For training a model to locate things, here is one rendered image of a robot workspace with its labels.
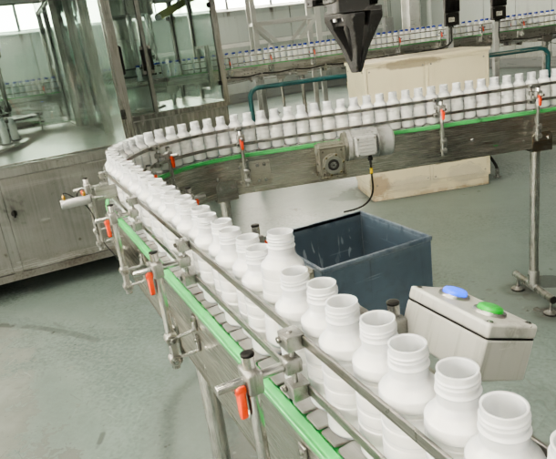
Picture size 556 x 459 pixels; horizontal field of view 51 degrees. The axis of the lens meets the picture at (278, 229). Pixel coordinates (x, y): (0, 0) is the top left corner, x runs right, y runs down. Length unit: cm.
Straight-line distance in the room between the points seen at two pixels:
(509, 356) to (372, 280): 71
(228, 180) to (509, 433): 218
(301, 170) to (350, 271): 131
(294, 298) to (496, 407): 32
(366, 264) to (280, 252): 61
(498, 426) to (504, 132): 248
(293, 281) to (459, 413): 29
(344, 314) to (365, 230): 107
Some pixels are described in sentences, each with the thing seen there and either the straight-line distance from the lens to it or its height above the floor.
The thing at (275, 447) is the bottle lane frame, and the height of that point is 90.
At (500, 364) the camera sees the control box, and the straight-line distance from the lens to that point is 72.
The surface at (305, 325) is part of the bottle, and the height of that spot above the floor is 112.
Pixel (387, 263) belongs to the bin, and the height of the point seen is 91.
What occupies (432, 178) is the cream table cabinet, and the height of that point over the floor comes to 13.
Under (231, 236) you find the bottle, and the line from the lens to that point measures 93.
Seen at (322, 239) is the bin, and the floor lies 90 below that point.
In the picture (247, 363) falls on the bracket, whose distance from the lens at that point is 68.
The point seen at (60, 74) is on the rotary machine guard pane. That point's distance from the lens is 411.
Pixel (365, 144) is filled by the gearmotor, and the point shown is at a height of 99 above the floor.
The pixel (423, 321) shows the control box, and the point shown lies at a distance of 76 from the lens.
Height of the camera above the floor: 145
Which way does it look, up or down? 18 degrees down
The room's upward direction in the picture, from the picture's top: 8 degrees counter-clockwise
